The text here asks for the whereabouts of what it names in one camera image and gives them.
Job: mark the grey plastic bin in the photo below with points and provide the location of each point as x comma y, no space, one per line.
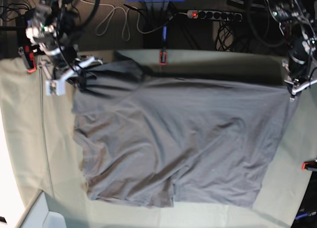
38,214

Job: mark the pale green table cloth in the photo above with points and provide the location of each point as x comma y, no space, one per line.
39,132

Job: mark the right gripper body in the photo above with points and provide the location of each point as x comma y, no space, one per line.
56,71

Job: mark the red clamp top centre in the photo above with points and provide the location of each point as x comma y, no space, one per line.
163,57

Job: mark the red clamp edge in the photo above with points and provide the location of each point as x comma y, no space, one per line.
310,166
27,56

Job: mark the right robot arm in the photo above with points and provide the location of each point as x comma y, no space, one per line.
54,30

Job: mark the dark grey t-shirt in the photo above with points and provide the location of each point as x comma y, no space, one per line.
151,141

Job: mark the white power strip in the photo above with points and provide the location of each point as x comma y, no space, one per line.
215,15

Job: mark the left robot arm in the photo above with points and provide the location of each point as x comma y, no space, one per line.
299,31

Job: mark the red clamp left edge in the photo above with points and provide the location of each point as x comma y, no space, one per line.
27,56

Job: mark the red clamp right edge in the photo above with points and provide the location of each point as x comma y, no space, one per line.
310,166

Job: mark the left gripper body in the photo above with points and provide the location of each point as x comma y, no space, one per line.
299,84

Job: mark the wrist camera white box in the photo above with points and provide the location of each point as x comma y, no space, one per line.
56,87

